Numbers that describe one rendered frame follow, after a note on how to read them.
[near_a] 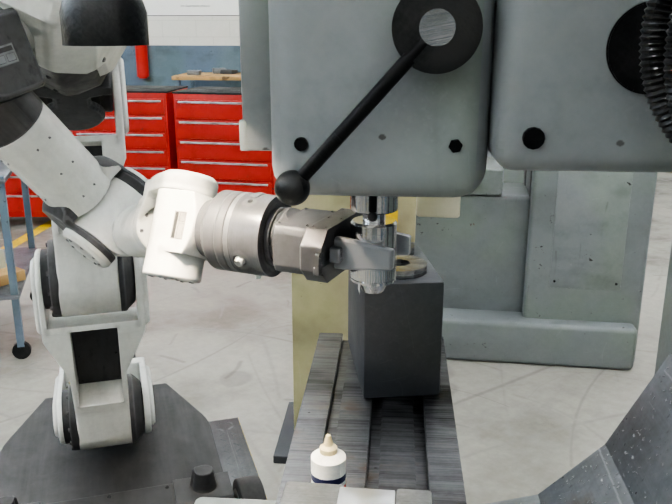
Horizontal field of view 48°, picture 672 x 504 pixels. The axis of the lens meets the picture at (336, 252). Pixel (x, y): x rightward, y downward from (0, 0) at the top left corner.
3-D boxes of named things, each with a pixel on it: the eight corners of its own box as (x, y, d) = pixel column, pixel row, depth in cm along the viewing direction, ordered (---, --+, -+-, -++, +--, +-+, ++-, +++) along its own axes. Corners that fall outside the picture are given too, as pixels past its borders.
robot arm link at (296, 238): (320, 215, 72) (210, 203, 76) (320, 311, 75) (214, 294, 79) (367, 189, 83) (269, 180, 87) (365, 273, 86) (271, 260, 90)
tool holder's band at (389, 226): (386, 222, 80) (386, 212, 79) (404, 233, 75) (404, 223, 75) (344, 225, 78) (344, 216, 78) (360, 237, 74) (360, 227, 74)
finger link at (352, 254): (393, 274, 75) (335, 266, 77) (394, 242, 74) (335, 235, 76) (388, 279, 73) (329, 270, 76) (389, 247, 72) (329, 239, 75)
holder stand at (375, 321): (362, 399, 117) (364, 275, 112) (347, 342, 138) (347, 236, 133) (439, 395, 118) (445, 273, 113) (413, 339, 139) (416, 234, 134)
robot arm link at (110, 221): (156, 275, 95) (122, 273, 112) (207, 213, 98) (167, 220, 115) (88, 219, 91) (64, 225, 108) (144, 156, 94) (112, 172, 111)
